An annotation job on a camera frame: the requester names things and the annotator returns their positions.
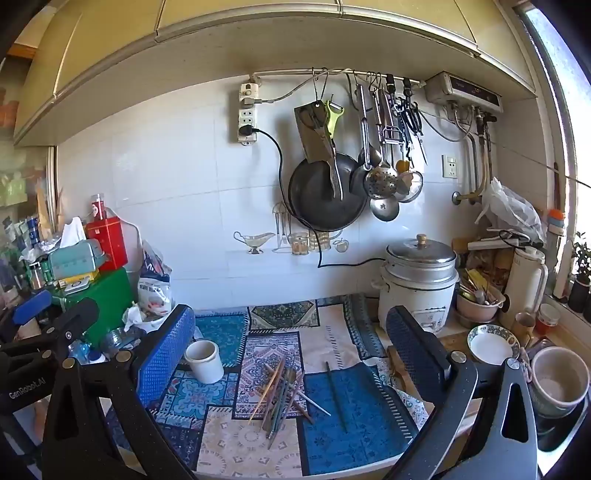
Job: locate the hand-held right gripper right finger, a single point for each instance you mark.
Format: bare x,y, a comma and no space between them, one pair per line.
415,355

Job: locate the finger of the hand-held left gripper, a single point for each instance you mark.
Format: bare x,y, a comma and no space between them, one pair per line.
78,316
32,307

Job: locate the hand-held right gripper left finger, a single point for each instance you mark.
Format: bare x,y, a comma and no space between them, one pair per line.
166,355

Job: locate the pile of mixed chopsticks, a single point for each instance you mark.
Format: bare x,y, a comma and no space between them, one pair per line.
295,397

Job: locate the bundle of utensils in bowl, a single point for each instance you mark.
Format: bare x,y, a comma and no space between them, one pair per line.
478,284

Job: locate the wooden cutting board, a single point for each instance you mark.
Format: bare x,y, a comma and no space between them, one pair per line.
399,369

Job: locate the green box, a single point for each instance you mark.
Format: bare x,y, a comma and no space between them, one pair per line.
115,300

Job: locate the clear plastic bottle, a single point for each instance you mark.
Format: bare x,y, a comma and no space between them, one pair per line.
115,341

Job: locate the crumpled white plastic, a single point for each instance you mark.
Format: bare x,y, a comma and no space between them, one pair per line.
136,318

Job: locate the white rice cooker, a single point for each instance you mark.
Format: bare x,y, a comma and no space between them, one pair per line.
415,304

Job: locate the teal tissue box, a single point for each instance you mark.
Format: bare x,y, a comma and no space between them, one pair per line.
76,261

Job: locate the group of bottles on shelf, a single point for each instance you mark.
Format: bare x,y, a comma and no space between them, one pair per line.
23,249

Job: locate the patterned blue table cloth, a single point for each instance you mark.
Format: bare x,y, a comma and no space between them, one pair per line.
364,406

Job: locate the pink bowl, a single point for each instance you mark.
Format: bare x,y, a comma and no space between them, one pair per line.
478,311

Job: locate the patterned porcelain bowl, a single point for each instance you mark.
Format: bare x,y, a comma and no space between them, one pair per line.
491,346

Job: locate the printed plastic bag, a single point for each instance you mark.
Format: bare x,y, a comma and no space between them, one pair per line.
154,277

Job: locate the red tin box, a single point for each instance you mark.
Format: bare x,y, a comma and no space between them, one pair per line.
108,240

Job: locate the dark green chopstick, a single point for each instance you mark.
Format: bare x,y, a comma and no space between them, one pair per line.
336,397

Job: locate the steel cooker lid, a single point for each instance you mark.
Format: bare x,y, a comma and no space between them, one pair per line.
420,258

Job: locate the red can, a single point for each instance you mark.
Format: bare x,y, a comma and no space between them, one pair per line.
97,207

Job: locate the brown small cup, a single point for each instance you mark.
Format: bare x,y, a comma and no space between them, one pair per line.
523,325

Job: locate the white electric kettle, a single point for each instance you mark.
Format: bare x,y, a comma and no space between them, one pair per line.
524,286

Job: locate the red and white cup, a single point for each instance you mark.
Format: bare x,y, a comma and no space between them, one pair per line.
548,318

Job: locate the large beige mug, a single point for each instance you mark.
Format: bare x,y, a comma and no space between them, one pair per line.
556,383

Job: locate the steel ladle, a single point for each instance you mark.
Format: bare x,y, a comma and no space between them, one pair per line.
384,210

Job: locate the clear plastic bag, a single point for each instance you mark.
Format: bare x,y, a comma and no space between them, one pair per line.
512,212

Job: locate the steel slotted skimmer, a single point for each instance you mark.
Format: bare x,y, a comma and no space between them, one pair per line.
381,182

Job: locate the potted plant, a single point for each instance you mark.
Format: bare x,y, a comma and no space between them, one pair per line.
581,272

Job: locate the black wok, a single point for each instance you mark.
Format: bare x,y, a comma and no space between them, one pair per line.
314,194

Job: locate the orange cap bottle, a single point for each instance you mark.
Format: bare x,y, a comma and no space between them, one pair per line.
556,221

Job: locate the metal water pipes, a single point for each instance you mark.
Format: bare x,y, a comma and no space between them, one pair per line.
472,152

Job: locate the hanging cleaver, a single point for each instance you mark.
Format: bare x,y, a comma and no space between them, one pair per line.
314,147

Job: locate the black kitchen scissors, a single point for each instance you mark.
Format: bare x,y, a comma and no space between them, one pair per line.
408,115

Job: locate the white power strip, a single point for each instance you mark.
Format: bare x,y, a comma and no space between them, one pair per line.
248,93
246,124

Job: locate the green peeler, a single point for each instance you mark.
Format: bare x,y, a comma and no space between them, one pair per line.
333,115

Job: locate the grey kitchen scissors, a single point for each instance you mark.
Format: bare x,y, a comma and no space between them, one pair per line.
316,120

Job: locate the window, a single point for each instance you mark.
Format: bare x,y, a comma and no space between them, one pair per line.
558,92

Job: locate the overhead kitchen cabinet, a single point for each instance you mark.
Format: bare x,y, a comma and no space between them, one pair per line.
277,32

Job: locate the white wall socket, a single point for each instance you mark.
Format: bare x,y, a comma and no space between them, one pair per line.
449,166

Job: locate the wall water heater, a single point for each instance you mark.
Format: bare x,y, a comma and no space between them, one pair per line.
461,90

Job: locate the metal hanging rail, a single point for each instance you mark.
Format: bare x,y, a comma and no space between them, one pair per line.
295,72

